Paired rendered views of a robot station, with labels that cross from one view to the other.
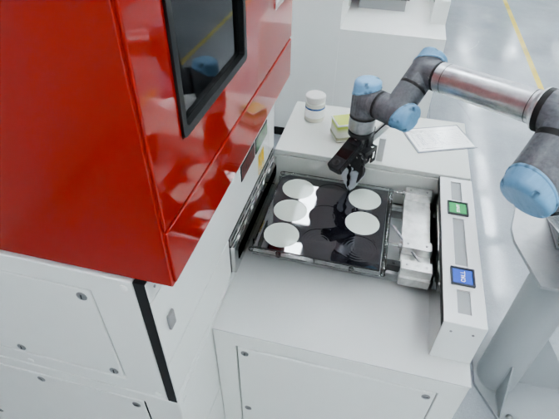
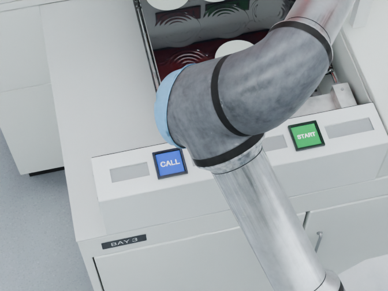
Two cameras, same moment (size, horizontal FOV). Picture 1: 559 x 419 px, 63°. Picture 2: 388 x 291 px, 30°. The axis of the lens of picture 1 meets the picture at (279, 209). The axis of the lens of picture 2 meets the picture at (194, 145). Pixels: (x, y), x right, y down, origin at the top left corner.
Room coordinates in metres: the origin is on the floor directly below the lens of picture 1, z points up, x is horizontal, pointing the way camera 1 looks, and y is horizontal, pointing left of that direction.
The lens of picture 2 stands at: (0.47, -1.06, 2.10)
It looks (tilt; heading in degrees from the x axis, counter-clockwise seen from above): 58 degrees down; 64
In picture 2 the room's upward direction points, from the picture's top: 1 degrees counter-clockwise
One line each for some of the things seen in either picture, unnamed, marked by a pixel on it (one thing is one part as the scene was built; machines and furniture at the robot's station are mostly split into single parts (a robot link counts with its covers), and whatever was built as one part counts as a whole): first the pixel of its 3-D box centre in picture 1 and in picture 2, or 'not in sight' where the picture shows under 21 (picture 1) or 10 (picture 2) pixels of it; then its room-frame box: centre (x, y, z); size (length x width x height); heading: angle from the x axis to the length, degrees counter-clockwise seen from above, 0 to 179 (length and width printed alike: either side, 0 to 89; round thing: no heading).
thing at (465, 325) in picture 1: (452, 258); (239, 168); (0.85, -0.48, 0.89); 0.55 x 0.09 x 0.14; 167
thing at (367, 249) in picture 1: (325, 217); (226, 21); (1.00, -0.14, 0.90); 0.34 x 0.34 x 0.01; 77
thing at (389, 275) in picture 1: (337, 263); not in sight; (0.87, -0.17, 0.84); 0.50 x 0.02 x 0.03; 77
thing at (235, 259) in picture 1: (255, 209); not in sight; (1.03, 0.07, 0.89); 0.44 x 0.02 x 0.10; 167
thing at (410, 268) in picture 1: (415, 269); not in sight; (0.80, -0.36, 0.89); 0.08 x 0.03 x 0.03; 77
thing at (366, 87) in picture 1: (366, 98); not in sight; (1.13, -0.23, 1.21); 0.09 x 0.08 x 0.11; 43
